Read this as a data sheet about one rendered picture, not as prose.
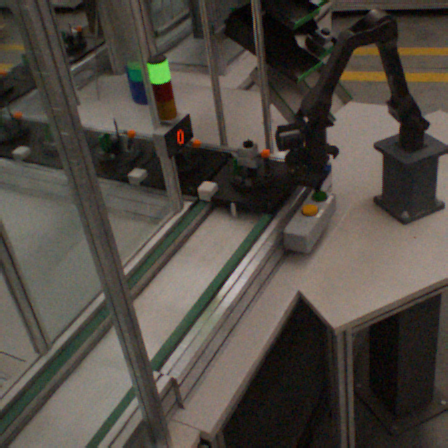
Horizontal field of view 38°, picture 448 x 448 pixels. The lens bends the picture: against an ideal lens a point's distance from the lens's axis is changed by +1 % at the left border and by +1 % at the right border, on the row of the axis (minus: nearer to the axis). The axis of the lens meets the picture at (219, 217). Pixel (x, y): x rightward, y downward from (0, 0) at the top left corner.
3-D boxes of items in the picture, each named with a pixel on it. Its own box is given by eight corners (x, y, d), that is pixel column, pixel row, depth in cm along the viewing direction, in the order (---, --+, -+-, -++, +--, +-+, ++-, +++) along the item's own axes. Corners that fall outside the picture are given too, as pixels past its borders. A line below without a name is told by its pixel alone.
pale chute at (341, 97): (345, 105, 217) (353, 98, 213) (324, 122, 209) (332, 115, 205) (291, 40, 217) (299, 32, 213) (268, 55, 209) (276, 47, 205)
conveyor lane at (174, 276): (307, 195, 199) (306, 167, 194) (160, 400, 143) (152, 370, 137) (227, 180, 212) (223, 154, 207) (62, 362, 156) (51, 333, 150)
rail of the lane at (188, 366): (332, 190, 200) (331, 159, 194) (184, 409, 140) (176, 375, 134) (316, 187, 202) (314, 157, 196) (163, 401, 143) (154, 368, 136)
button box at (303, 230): (336, 210, 184) (336, 192, 181) (308, 254, 170) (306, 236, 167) (313, 206, 188) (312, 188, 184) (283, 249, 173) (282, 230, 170)
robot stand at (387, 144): (446, 208, 185) (451, 147, 174) (403, 225, 181) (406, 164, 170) (412, 185, 196) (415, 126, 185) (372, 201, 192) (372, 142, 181)
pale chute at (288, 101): (328, 126, 207) (337, 119, 203) (306, 145, 199) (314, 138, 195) (272, 58, 206) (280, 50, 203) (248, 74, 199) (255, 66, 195)
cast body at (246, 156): (263, 161, 187) (261, 140, 183) (257, 169, 184) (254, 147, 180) (238, 157, 191) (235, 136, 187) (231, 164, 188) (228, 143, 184)
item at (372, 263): (615, 209, 180) (618, 200, 178) (334, 337, 155) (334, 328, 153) (439, 117, 233) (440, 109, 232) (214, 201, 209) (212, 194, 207)
